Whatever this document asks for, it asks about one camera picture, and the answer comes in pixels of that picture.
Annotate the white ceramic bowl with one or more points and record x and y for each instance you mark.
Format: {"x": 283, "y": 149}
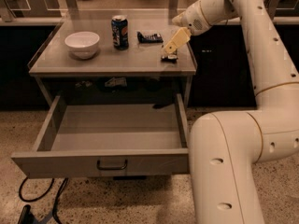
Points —
{"x": 83, "y": 44}

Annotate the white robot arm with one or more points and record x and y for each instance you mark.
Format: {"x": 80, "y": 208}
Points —
{"x": 224, "y": 145}

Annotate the blue pepsi can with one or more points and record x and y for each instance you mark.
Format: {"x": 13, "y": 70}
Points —
{"x": 119, "y": 25}

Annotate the black drawer handle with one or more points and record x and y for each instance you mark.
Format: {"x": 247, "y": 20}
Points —
{"x": 111, "y": 166}

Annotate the grey cabinet with counter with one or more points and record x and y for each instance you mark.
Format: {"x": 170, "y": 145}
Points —
{"x": 139, "y": 60}

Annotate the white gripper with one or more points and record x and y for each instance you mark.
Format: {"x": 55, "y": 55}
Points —
{"x": 193, "y": 20}

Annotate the black plug on floor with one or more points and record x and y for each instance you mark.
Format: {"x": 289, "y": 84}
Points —
{"x": 26, "y": 217}

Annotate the open grey top drawer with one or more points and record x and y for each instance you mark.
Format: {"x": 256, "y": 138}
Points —
{"x": 74, "y": 137}

